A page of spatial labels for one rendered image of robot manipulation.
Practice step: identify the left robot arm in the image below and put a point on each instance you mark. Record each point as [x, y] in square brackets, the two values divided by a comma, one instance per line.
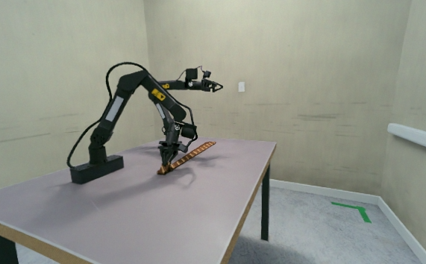
[191, 74]

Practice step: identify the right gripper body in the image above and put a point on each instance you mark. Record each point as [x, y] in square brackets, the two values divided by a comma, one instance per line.
[171, 141]

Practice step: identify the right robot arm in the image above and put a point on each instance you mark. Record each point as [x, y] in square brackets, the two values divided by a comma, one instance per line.
[125, 88]

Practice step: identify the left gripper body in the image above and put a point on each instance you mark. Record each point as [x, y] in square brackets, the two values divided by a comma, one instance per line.
[199, 85]

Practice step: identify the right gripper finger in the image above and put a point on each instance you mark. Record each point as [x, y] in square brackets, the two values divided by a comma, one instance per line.
[170, 151]
[173, 156]

